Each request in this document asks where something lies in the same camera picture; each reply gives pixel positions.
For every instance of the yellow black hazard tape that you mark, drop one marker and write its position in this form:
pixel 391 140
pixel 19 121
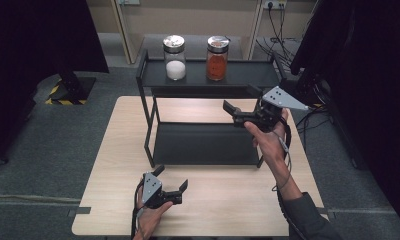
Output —
pixel 63 102

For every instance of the glass jar with orange powder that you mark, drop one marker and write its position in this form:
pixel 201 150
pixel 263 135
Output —
pixel 216 66

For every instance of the beige office desk partition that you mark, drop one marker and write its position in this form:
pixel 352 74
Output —
pixel 194 16

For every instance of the black stand base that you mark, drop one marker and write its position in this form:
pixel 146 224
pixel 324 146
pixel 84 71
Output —
pixel 73 86

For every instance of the glass jar with white powder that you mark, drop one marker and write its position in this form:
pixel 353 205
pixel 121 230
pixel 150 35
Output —
pixel 175 70

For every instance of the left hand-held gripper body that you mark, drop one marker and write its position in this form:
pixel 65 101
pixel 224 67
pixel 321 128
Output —
pixel 152 186

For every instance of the person's right hand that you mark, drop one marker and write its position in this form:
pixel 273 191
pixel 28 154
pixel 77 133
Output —
pixel 271 143

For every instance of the black metal two-tier rack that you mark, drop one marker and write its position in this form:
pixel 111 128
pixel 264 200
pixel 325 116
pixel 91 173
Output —
pixel 204 143

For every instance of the person's left hand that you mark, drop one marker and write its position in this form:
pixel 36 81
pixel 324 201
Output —
pixel 149 221

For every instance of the black curtain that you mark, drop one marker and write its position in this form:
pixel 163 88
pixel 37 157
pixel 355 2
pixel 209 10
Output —
pixel 38 33
pixel 371 83

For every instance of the white wall socket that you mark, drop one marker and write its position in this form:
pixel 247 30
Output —
pixel 274 3

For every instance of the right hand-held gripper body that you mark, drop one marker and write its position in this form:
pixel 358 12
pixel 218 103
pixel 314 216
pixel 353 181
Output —
pixel 281 98

